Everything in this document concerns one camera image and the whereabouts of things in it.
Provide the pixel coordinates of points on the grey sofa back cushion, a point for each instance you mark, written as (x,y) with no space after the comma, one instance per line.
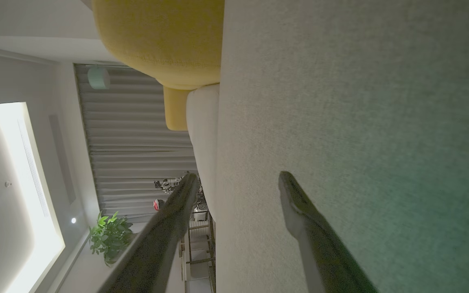
(202,130)

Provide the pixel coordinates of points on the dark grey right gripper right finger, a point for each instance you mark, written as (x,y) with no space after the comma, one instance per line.
(324,256)

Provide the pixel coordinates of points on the metal frame shelf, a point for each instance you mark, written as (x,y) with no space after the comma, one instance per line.
(211,244)

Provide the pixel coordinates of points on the grey pleated curtain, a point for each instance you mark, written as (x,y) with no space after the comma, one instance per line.
(136,142)

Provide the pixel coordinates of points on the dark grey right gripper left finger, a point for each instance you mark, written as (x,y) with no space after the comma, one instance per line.
(153,252)

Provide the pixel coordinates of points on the small red round object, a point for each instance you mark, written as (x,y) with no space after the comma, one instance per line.
(157,204)

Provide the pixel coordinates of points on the pale green cylinder lamp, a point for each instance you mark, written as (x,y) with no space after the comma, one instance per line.
(98,77)

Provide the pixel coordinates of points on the long ceiling air vent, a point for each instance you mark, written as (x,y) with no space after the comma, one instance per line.
(33,167)

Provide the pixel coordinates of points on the green potted plant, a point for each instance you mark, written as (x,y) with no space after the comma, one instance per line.
(110,236)

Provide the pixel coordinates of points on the small yellow sofa cushion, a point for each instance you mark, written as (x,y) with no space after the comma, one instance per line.
(175,110)

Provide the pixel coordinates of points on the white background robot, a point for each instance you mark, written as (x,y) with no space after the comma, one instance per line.
(167,184)

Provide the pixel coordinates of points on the large yellow sofa cushion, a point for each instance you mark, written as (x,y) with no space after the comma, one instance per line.
(161,36)

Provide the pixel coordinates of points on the grey fabric sofa seat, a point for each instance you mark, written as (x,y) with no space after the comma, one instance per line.
(381,101)

